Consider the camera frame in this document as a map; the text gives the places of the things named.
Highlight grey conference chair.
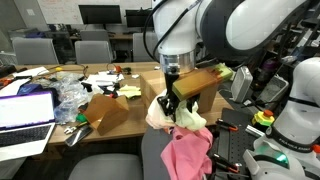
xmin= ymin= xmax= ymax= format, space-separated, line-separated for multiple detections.
xmin=74 ymin=40 xmax=113 ymax=65
xmin=132 ymin=31 xmax=161 ymax=63
xmin=11 ymin=37 xmax=60 ymax=66
xmin=79 ymin=29 xmax=110 ymax=42

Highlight wall whiteboard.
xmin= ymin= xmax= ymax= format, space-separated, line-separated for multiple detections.
xmin=36 ymin=0 xmax=154 ymax=25

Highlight silver metal block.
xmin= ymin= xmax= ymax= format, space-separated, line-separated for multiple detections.
xmin=244 ymin=124 xmax=267 ymax=140

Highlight orange black bar clamp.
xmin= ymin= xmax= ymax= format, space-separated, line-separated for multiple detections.
xmin=211 ymin=152 xmax=244 ymax=175
xmin=214 ymin=117 xmax=240 ymax=133

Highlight cream white cloth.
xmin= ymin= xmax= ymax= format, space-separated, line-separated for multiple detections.
xmin=174 ymin=99 xmax=208 ymax=132

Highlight black computer monitor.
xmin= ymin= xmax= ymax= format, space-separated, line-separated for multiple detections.
xmin=78 ymin=4 xmax=123 ymax=25
xmin=125 ymin=9 xmax=155 ymax=29

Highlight wooden monitor desk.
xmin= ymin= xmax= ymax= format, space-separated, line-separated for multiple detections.
xmin=68 ymin=31 xmax=148 ymax=44

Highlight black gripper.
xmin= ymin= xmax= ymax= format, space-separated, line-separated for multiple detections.
xmin=156 ymin=71 xmax=202 ymax=124

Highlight white mesh basket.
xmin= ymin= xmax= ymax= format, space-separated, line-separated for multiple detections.
xmin=257 ymin=73 xmax=290 ymax=105

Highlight black case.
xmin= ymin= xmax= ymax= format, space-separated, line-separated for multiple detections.
xmin=0 ymin=64 xmax=18 ymax=80

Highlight white fan heater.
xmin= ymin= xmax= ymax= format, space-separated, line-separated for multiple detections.
xmin=230 ymin=64 xmax=254 ymax=104

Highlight clear plastic bags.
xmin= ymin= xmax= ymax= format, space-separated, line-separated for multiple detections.
xmin=49 ymin=73 xmax=93 ymax=124

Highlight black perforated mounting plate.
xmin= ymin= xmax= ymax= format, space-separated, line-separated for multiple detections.
xmin=208 ymin=107 xmax=269 ymax=180

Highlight black office chair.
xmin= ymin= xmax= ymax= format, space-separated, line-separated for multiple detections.
xmin=48 ymin=30 xmax=77 ymax=64

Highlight orange handled tool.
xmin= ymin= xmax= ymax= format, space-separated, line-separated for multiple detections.
xmin=0 ymin=77 xmax=15 ymax=88

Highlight silver laptop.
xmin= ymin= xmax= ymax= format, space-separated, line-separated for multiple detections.
xmin=0 ymin=91 xmax=57 ymax=163

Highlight white paper stack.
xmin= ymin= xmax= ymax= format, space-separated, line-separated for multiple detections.
xmin=81 ymin=72 xmax=125 ymax=88

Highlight pink cloth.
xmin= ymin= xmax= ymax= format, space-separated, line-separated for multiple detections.
xmin=160 ymin=125 xmax=214 ymax=180

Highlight pale yellow sheets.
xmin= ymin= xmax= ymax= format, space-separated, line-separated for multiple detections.
xmin=116 ymin=84 xmax=143 ymax=100

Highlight small open cardboard box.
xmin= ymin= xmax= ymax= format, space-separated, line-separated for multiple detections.
xmin=82 ymin=93 xmax=130 ymax=137

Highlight white paper sheet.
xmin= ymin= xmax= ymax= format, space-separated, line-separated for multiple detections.
xmin=12 ymin=66 xmax=51 ymax=79
xmin=0 ymin=77 xmax=33 ymax=98

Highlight silver pliers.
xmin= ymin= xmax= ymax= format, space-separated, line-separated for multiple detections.
xmin=63 ymin=121 xmax=89 ymax=136

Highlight blue purple box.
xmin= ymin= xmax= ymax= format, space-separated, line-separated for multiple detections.
xmin=16 ymin=83 xmax=44 ymax=97

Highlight yellow emergency stop button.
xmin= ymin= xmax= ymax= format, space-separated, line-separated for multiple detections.
xmin=251 ymin=109 xmax=276 ymax=128

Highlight green plastic piece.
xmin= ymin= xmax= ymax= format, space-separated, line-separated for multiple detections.
xmin=75 ymin=113 xmax=89 ymax=124

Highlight office chair with headrest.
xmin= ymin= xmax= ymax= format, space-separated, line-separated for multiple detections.
xmin=68 ymin=124 xmax=178 ymax=180

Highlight black shelf rack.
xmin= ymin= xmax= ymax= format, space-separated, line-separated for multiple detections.
xmin=248 ymin=0 xmax=320 ymax=89

